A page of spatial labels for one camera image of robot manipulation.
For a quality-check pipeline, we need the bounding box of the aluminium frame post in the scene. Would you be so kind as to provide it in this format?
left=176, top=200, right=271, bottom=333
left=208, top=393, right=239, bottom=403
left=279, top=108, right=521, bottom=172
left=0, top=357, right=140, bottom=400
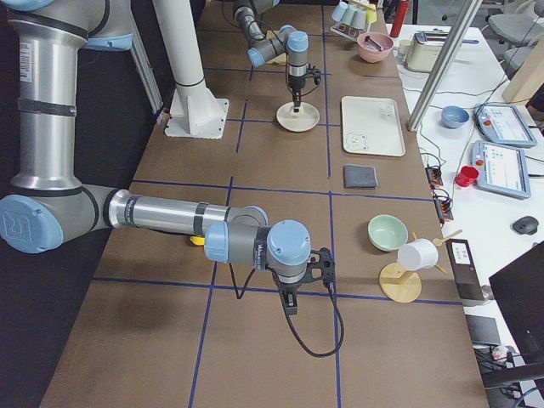
left=407, top=0, right=482, bottom=131

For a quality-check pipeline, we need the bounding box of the pink bowl with ice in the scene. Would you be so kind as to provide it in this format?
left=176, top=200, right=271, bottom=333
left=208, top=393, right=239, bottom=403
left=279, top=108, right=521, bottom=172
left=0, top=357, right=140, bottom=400
left=357, top=31, right=394, bottom=63

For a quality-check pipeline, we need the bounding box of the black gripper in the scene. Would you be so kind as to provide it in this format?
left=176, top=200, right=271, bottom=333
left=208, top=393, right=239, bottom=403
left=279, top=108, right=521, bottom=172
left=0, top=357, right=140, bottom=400
left=271, top=247, right=336, bottom=315
left=286, top=64, right=320, bottom=107

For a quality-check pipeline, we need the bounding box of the blue bowl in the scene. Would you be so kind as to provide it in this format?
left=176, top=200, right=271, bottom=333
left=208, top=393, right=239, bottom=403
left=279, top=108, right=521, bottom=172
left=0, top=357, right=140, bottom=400
left=440, top=105, right=470, bottom=129

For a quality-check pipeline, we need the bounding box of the cream toaster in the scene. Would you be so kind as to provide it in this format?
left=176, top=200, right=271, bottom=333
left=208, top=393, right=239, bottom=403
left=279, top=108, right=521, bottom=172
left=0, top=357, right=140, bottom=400
left=405, top=31, right=448, bottom=73

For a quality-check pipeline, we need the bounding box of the bamboo cutting board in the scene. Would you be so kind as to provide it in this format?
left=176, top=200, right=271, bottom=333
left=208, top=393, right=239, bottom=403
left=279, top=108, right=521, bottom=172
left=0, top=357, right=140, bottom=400
left=259, top=25, right=309, bottom=65

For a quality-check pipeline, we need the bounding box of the white bear tray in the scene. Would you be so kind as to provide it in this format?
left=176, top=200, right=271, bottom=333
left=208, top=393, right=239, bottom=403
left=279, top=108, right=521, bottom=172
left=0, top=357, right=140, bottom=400
left=341, top=96, right=405, bottom=157

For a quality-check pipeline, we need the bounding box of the red bottle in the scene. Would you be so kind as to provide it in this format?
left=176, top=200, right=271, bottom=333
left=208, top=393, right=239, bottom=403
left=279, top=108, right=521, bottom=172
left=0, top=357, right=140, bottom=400
left=389, top=0, right=410, bottom=38

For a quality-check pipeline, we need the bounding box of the teach pendant tablet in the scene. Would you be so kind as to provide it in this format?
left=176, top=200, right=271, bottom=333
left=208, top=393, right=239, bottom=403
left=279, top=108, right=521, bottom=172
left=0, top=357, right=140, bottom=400
left=474, top=103, right=537, bottom=149
left=471, top=140, right=531, bottom=199

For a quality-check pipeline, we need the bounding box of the yellow cup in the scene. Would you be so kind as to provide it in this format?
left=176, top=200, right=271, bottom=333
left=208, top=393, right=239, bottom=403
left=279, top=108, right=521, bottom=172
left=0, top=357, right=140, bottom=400
left=365, top=4, right=377, bottom=25

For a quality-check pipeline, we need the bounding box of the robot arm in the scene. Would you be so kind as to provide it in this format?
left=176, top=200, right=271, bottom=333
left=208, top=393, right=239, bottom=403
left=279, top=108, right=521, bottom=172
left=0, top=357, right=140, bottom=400
left=1, top=1, right=338, bottom=316
left=232, top=0, right=321, bottom=114

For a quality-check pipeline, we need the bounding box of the red cup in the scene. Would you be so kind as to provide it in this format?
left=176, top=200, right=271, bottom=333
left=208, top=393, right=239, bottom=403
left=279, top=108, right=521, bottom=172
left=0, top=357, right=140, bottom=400
left=454, top=166, right=479, bottom=188

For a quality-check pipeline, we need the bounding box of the black remote box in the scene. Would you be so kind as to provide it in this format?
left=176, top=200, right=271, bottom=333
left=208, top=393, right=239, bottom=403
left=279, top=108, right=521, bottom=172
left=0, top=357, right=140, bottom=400
left=446, top=239, right=495, bottom=307

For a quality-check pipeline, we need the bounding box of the black computer mouse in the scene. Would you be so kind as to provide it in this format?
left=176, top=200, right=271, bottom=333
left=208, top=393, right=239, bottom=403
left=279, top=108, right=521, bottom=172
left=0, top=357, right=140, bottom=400
left=512, top=216, right=539, bottom=235

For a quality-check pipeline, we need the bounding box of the mint green cup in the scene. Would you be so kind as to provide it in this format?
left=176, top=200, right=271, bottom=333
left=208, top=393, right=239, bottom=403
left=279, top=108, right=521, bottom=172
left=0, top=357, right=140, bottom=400
left=341, top=4, right=358, bottom=26

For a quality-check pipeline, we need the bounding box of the wooden mug stand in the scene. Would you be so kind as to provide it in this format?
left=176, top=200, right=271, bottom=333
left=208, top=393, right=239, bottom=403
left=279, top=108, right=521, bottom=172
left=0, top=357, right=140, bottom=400
left=379, top=229, right=462, bottom=303

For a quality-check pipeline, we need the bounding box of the white mounting post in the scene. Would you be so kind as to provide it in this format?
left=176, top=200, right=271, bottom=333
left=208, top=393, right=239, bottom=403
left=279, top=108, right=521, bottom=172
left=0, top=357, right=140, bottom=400
left=153, top=0, right=230, bottom=139

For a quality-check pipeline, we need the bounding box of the white mug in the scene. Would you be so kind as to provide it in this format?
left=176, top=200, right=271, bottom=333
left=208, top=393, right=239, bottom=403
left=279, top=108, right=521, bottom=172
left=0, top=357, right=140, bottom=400
left=397, top=239, right=439, bottom=271

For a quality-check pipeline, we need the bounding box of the light blue cup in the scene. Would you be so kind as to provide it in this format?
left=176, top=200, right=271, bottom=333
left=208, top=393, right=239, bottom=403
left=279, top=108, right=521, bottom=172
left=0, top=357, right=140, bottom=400
left=331, top=1, right=349, bottom=22

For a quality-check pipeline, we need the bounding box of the cream round plate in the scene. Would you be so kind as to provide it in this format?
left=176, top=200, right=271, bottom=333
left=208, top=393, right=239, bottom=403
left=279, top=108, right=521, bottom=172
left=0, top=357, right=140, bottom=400
left=276, top=102, right=320, bottom=133

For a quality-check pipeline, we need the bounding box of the grey cup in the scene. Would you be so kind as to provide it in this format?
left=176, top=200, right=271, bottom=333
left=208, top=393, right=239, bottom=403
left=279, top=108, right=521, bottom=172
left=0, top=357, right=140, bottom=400
left=351, top=8, right=367, bottom=30

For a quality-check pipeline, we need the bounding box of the mint green bowl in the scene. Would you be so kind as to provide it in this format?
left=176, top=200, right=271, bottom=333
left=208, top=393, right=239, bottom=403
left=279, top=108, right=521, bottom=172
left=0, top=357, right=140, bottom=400
left=367, top=214, right=408, bottom=252

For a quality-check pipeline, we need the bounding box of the white wire cup rack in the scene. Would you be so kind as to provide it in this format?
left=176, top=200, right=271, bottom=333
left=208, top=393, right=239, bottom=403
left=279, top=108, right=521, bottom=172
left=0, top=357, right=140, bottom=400
left=330, top=22, right=363, bottom=42

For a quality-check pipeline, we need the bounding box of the grey folded cloth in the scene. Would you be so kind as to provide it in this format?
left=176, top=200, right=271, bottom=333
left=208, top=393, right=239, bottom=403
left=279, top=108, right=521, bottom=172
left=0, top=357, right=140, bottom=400
left=343, top=164, right=378, bottom=190

